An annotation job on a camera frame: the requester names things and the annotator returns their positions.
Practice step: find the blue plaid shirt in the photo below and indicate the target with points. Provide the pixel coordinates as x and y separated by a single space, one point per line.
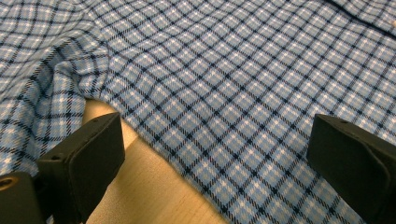
218 77

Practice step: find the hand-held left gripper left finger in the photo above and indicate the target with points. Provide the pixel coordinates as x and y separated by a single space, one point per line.
90 155

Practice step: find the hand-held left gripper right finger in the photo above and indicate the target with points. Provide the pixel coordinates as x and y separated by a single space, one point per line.
351 161

